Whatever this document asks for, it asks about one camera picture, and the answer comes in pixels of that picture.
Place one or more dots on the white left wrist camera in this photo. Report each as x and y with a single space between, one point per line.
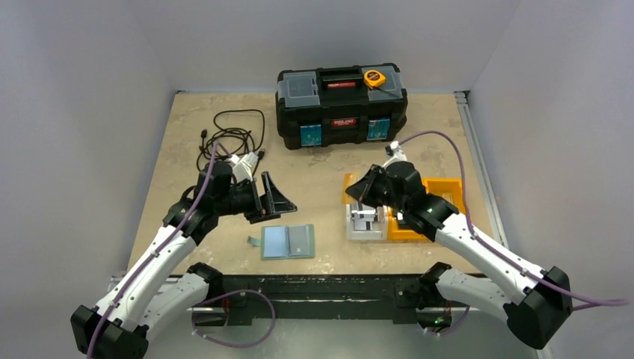
245 163

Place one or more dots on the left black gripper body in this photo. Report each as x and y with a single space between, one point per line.
244 199

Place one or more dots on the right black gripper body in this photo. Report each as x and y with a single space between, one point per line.
374 184

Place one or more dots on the teal card holder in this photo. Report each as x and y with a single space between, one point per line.
285 242

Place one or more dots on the aluminium frame rail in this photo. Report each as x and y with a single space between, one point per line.
480 196

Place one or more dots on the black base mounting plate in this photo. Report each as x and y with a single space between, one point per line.
397 298

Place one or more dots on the yellow tape measure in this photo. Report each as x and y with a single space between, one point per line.
374 79

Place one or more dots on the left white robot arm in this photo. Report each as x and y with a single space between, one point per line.
124 321

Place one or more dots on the orange plastic bin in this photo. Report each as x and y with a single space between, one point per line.
449 189

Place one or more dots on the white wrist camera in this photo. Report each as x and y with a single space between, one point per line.
245 163
394 154

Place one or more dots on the white plastic bin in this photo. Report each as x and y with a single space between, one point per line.
377 235

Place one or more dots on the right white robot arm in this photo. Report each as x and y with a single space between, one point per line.
528 298

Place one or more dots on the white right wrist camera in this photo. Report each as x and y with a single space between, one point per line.
394 154

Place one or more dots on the cards in white bin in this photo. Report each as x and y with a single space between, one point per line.
364 220

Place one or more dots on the black plastic toolbox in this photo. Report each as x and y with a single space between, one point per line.
328 106

